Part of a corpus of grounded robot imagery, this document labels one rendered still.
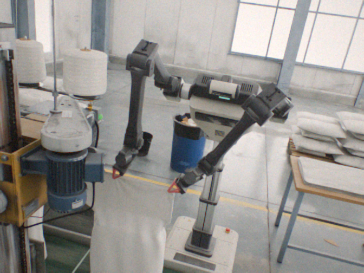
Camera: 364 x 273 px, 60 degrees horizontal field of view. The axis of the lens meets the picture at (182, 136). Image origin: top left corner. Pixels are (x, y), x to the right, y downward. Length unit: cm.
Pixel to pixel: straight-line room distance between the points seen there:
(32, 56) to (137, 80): 41
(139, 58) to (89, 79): 22
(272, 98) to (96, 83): 66
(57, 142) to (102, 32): 905
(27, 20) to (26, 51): 587
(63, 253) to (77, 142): 117
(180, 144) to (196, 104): 203
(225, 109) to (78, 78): 84
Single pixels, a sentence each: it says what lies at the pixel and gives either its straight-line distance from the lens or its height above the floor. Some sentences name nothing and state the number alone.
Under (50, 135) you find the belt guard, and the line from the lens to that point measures 119.
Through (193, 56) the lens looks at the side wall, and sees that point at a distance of 955.
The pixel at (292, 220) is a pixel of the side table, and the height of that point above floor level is 44.
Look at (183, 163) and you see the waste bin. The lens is 386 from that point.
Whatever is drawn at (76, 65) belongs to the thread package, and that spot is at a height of 164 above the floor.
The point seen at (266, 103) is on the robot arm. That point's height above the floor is 160.
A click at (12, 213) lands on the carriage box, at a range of 140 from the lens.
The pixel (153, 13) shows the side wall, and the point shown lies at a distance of 978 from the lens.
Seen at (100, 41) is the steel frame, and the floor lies 61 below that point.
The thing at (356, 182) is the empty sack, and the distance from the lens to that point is 290.
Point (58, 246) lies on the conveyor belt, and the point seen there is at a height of 38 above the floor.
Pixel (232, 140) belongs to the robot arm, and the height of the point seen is 142.
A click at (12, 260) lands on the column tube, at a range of 158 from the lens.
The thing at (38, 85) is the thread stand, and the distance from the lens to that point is 145.
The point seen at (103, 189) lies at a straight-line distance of 170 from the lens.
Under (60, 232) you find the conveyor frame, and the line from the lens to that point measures 235.
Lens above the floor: 189
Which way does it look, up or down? 22 degrees down
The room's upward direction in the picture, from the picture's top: 8 degrees clockwise
